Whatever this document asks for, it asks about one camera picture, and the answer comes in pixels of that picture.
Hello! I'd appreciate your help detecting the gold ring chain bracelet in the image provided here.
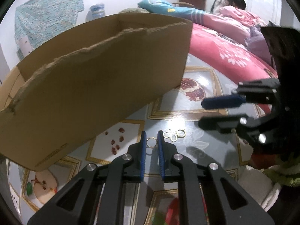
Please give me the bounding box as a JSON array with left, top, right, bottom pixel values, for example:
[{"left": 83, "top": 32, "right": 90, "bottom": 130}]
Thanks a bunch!
[{"left": 145, "top": 128, "right": 186, "bottom": 155}]

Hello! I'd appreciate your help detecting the red floral quilt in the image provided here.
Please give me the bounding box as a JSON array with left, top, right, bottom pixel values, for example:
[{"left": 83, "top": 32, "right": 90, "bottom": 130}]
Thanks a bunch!
[{"left": 188, "top": 23, "right": 278, "bottom": 113}]

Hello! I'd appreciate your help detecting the teal blue pillow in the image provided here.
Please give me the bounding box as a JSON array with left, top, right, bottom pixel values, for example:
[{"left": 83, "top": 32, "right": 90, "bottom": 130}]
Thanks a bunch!
[{"left": 138, "top": 0, "right": 209, "bottom": 24}]

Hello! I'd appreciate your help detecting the brown cardboard box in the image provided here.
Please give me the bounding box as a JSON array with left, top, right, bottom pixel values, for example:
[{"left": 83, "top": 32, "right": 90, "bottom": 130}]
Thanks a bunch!
[{"left": 1, "top": 13, "right": 193, "bottom": 171}]

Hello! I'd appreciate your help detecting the sleeping person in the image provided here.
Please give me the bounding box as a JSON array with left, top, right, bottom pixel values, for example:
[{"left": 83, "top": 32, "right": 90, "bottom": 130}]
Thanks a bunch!
[{"left": 211, "top": 0, "right": 246, "bottom": 14}]

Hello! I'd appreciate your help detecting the wooden chair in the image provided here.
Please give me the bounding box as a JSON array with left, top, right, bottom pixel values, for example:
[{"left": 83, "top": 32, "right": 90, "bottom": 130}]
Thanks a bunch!
[{"left": 172, "top": 2, "right": 195, "bottom": 8}]

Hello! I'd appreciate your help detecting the blue water bottle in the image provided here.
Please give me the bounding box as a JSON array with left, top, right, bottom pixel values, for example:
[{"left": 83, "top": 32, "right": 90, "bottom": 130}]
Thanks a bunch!
[{"left": 85, "top": 3, "right": 106, "bottom": 22}]

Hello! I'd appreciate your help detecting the white cylinder appliance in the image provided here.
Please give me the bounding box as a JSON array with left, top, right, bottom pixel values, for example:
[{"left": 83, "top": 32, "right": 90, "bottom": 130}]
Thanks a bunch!
[{"left": 17, "top": 36, "right": 33, "bottom": 59}]

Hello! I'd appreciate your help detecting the teal floral hanging cloth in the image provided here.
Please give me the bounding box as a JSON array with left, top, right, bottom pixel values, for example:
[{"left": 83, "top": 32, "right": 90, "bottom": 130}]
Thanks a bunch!
[{"left": 15, "top": 0, "right": 84, "bottom": 60}]

